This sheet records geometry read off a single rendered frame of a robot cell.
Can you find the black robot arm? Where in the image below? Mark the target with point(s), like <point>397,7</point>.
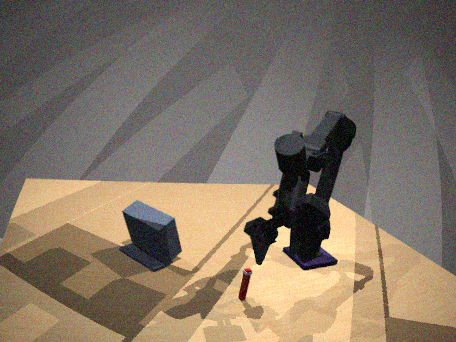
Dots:
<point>297,154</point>

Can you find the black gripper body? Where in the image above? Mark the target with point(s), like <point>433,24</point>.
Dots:
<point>289,197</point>

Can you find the dark red square peg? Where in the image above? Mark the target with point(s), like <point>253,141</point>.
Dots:
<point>244,284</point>

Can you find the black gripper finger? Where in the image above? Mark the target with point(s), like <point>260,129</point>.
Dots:
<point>260,243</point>
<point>302,222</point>

